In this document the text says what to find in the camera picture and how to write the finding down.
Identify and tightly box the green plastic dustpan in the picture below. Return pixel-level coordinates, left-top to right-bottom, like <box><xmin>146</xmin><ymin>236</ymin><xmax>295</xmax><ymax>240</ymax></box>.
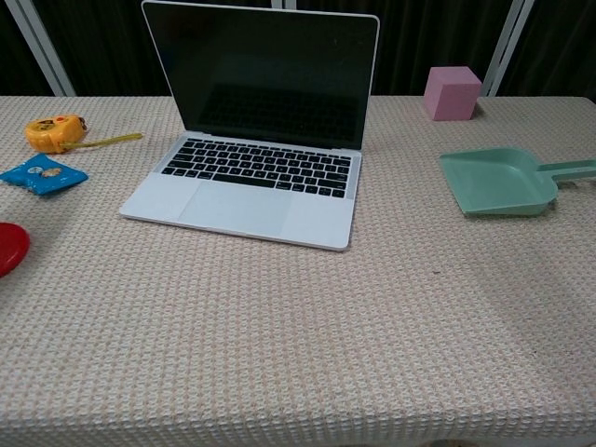
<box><xmin>439</xmin><ymin>146</ymin><xmax>596</xmax><ymax>218</ymax></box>

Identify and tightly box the beige waffle tablecloth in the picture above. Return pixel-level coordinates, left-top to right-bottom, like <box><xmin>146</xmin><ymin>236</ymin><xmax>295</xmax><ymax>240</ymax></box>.
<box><xmin>0</xmin><ymin>95</ymin><xmax>596</xmax><ymax>447</ymax></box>

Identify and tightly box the pink foam cube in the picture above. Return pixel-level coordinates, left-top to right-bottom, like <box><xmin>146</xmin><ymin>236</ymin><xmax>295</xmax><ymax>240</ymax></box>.
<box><xmin>423</xmin><ymin>66</ymin><xmax>483</xmax><ymax>122</ymax></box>

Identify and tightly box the black curtain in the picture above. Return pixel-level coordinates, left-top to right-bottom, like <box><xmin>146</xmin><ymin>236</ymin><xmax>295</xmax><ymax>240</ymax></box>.
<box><xmin>0</xmin><ymin>0</ymin><xmax>596</xmax><ymax>98</ymax></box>

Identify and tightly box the silver laptop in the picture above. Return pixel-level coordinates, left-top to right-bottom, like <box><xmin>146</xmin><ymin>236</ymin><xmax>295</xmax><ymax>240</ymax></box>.
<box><xmin>119</xmin><ymin>0</ymin><xmax>381</xmax><ymax>252</ymax></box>

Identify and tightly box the red plastic disc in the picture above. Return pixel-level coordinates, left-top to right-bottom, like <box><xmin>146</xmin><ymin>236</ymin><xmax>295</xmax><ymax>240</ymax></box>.
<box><xmin>0</xmin><ymin>222</ymin><xmax>32</xmax><ymax>278</ymax></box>

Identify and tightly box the yellow tape measure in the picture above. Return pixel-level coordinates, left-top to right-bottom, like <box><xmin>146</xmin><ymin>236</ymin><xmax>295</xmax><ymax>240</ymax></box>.
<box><xmin>24</xmin><ymin>114</ymin><xmax>143</xmax><ymax>155</ymax></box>

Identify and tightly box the blue snack packet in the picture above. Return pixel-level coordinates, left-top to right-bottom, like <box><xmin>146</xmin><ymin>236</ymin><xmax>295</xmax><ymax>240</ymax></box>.
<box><xmin>0</xmin><ymin>153</ymin><xmax>89</xmax><ymax>197</ymax></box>

